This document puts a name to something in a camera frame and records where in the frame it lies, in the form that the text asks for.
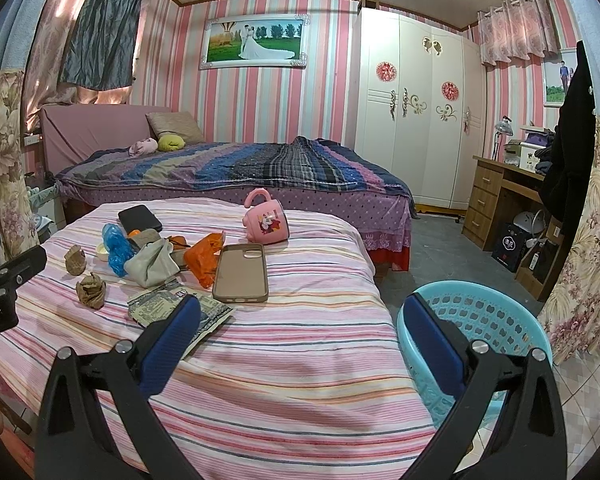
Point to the floral curtain right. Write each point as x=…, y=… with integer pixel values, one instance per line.
x=571, y=315

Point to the black hanging coat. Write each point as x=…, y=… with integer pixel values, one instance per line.
x=565, y=185

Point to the small framed photo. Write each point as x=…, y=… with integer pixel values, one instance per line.
x=557, y=72

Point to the black box under desk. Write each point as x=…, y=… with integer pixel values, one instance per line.
x=510, y=246

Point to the orange plastic bag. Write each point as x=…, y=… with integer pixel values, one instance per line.
x=202, y=258

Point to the pink plush toy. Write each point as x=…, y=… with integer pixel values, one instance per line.
x=143, y=147

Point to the desk lamp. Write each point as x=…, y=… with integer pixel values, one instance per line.
x=503, y=131

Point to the blue plastic bag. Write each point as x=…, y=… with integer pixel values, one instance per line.
x=119, y=248

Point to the white box on desk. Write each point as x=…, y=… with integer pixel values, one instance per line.
x=527, y=158

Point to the large bed with plaid blanket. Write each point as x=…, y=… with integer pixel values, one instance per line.
x=87, y=150

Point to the pink cartoon mug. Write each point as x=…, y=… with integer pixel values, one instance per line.
x=265, y=220

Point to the brown phone case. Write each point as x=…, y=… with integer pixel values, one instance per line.
x=241, y=276

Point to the brown pillow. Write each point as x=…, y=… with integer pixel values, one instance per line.
x=180, y=123

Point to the dark grey window curtain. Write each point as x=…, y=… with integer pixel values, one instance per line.
x=99, y=53

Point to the beige cloth pouch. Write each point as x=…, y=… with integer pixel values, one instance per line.
x=153, y=265

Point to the wooden desk with drawers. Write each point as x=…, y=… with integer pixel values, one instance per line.
x=504, y=194

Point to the black wallet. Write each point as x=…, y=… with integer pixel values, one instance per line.
x=138, y=218

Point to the floral curtain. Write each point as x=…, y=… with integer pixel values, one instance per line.
x=17, y=227
x=571, y=315

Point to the yellow plush toy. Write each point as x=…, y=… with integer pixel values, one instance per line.
x=170, y=142

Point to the brown paper ball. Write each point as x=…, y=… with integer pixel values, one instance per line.
x=91, y=291

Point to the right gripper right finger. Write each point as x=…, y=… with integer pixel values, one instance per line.
x=529, y=438

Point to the framed wedding photo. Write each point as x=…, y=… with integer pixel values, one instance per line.
x=257, y=40

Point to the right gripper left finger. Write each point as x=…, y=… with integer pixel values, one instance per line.
x=74, y=440

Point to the pink valance curtain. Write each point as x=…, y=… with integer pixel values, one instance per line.
x=516, y=30

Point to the white wardrobe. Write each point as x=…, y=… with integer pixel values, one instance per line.
x=419, y=99

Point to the light blue plastic laundry basket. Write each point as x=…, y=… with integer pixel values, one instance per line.
x=479, y=312

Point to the pink striped bed cover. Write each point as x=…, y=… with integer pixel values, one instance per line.
x=310, y=384

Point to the floral curtain left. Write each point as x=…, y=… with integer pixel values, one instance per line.
x=17, y=227

